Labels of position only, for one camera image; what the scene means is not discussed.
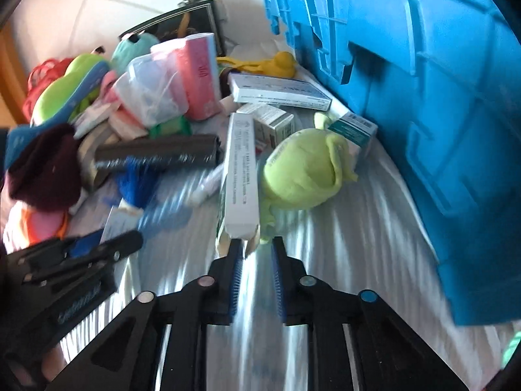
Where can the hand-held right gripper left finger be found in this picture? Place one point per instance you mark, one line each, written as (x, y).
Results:
(236, 277)

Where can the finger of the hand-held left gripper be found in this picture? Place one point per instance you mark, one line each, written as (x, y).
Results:
(122, 244)
(36, 252)

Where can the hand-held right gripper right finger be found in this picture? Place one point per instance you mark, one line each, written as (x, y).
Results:
(279, 277)

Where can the pink pig plush blue body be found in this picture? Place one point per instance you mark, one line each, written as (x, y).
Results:
(136, 181)

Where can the long white box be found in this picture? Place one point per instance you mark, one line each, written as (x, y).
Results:
(240, 179)

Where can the black folding umbrella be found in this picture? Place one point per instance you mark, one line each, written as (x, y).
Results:
(163, 152)

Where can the light green plush toy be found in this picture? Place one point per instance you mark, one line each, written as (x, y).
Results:
(301, 167)

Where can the white green box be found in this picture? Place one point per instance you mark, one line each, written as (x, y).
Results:
(354, 128)

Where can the blue plastic crate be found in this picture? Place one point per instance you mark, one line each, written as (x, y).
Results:
(427, 89)

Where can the white wood-grain desktop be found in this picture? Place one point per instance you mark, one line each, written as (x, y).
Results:
(366, 252)

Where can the white paper card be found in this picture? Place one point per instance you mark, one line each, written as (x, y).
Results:
(118, 224)

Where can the pink orange pig plush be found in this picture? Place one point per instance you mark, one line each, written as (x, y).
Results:
(36, 222)

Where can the maroon cloth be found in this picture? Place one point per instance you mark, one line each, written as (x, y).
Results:
(44, 171)

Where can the white tube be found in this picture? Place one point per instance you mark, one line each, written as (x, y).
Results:
(207, 185)

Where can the dark blue plastic item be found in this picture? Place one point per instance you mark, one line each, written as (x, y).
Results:
(20, 142)

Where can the pink wipes pack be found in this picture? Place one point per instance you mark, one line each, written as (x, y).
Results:
(126, 126)

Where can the clear plastic bag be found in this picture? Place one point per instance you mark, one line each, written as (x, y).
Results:
(150, 93)

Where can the small grey box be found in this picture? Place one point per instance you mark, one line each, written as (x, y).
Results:
(272, 120)

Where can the green frog plush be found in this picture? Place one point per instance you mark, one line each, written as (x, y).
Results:
(53, 93)

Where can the blue curved plastic item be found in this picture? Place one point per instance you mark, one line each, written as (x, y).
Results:
(87, 81)

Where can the red basket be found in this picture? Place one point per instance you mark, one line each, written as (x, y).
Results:
(38, 75)

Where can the pink white tissue pack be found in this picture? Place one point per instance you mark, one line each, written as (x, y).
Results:
(199, 77)

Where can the blue white medicine box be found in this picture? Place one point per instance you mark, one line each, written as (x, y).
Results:
(276, 91)

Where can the teal plush toy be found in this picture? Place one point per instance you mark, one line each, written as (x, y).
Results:
(132, 51)

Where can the yellow plastic toy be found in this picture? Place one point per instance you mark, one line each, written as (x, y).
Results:
(281, 63)

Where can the black gift box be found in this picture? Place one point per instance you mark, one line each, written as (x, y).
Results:
(199, 18)

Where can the green fabric item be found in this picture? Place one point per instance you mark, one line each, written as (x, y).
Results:
(513, 350)

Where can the wooden wall frame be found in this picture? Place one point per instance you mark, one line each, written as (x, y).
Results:
(8, 81)

